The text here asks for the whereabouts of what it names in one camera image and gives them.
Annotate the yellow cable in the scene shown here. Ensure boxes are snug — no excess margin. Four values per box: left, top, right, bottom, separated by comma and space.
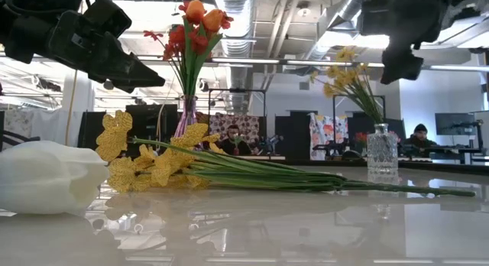
63, 69, 79, 147

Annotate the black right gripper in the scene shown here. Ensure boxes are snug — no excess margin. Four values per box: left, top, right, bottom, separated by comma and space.
361, 0, 449, 86

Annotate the dark computer monitor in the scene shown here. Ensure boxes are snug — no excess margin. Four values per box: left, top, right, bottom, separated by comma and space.
435, 112, 477, 136

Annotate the black partition panel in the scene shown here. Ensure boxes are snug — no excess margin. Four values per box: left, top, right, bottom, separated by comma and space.
125, 104, 179, 156
78, 111, 106, 149
274, 111, 318, 160

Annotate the dark red dotted cloth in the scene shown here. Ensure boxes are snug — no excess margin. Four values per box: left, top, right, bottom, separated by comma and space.
209, 112, 261, 144

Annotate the clear cut-glass vase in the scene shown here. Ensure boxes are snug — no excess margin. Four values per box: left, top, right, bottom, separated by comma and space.
366, 122, 400, 175

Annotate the background desk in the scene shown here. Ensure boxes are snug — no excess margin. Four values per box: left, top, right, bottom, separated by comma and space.
397, 145, 489, 164

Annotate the orange tulip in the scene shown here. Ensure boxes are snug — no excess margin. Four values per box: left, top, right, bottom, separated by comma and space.
183, 0, 207, 99
190, 8, 225, 99

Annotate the black table frame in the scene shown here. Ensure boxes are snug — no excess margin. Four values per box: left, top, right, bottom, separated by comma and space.
236, 154, 489, 176

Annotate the silver ventilation duct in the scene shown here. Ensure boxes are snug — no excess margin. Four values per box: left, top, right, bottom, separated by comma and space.
213, 0, 264, 114

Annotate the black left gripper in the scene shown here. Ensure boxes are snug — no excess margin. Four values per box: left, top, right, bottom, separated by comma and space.
49, 10, 166, 93

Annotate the red flower bunch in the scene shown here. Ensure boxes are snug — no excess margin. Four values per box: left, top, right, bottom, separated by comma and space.
143, 0, 235, 99

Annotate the black frame stand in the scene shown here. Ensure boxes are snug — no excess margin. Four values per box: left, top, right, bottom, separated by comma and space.
332, 92, 387, 125
208, 88, 267, 125

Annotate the small yellow flower bunch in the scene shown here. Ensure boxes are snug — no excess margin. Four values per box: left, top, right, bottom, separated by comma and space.
309, 47, 385, 125

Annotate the colourful floral cloth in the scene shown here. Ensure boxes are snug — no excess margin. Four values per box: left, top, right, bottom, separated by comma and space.
308, 112, 349, 161

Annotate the white tulip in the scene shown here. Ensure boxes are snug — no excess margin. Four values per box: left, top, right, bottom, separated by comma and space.
0, 139, 111, 216

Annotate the large veined yellow flower bunch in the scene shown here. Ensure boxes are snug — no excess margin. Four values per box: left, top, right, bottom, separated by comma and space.
94, 109, 477, 198

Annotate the person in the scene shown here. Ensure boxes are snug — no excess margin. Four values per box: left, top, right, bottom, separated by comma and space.
219, 124, 253, 157
405, 123, 440, 149

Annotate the purple glass vase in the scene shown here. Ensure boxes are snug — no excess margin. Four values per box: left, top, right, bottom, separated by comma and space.
172, 96, 199, 139

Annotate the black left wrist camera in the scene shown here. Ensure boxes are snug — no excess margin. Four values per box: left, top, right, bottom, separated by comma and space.
83, 0, 133, 38

